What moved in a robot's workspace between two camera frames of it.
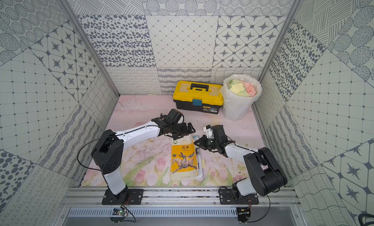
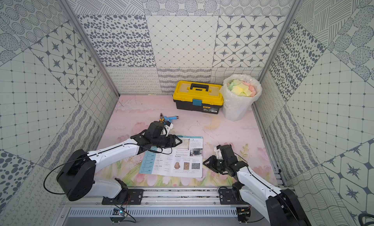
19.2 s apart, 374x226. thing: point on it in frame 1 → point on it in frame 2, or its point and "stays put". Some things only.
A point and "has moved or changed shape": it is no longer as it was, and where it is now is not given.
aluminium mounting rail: [270, 196] stays put
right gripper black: [202, 143] → [211, 164]
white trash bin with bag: [238, 92] stays put
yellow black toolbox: [198, 97] stays put
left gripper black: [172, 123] → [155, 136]
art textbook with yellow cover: [184, 164] has moved or changed shape
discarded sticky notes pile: [241, 87] stays put
